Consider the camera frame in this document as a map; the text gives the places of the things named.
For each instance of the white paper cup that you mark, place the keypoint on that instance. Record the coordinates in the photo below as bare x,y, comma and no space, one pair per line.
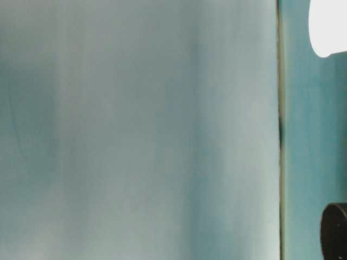
330,24

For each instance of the blue-green table cloth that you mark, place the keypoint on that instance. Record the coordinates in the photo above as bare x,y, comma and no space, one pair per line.
303,135

